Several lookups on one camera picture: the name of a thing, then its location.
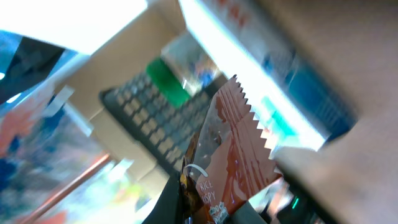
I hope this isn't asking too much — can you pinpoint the white green medicine box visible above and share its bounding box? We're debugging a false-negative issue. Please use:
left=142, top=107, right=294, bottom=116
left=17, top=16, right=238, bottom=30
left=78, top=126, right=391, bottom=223
left=180, top=0, right=356, bottom=151

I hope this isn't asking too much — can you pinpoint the green lid jar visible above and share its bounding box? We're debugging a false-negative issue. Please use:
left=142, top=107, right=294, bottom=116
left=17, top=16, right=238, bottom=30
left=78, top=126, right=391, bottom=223
left=146, top=31, right=222, bottom=108

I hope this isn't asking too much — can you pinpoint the grey plastic mesh basket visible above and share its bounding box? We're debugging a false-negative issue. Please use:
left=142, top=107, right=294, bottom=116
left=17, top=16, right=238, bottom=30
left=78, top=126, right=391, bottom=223
left=99, top=73, right=226, bottom=175

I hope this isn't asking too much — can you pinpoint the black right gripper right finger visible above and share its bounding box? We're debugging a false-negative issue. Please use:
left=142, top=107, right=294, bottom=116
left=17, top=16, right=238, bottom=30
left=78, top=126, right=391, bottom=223
left=228, top=201, right=267, bottom=224

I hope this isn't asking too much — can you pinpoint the red snack packet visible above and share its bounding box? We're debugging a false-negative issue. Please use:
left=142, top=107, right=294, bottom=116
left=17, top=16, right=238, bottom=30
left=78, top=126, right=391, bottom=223
left=180, top=77, right=281, bottom=223

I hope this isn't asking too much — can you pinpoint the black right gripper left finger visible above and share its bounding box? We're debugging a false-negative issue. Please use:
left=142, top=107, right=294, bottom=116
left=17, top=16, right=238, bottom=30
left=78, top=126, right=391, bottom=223
left=142, top=176, right=183, bottom=224

